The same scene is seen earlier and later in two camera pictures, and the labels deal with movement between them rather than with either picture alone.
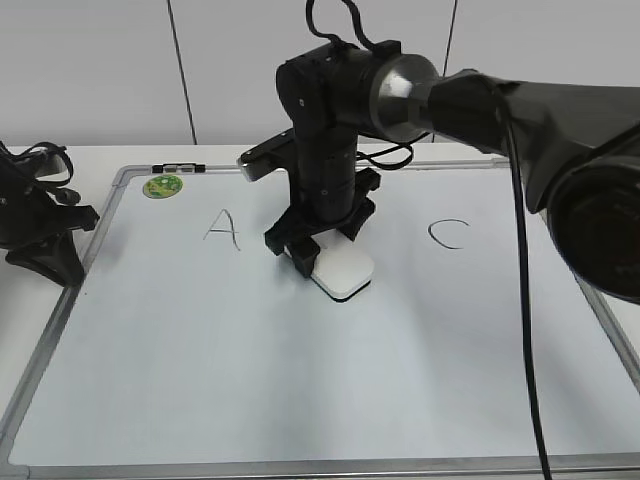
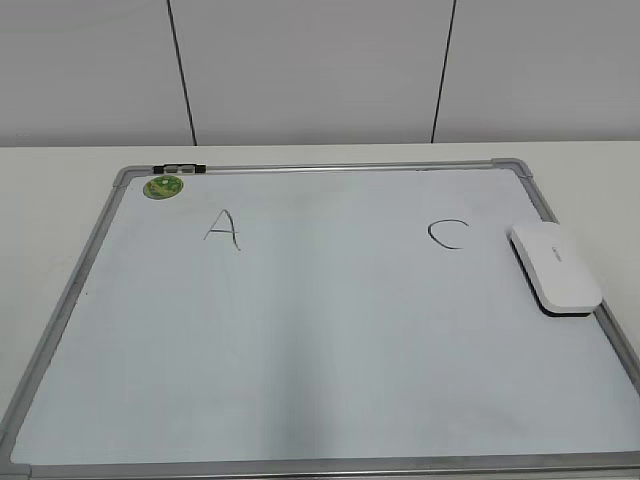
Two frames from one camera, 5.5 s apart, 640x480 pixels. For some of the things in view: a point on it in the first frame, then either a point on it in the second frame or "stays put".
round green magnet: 161,187 stays put
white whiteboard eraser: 341,267 to 555,271
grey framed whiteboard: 190,351 stays put
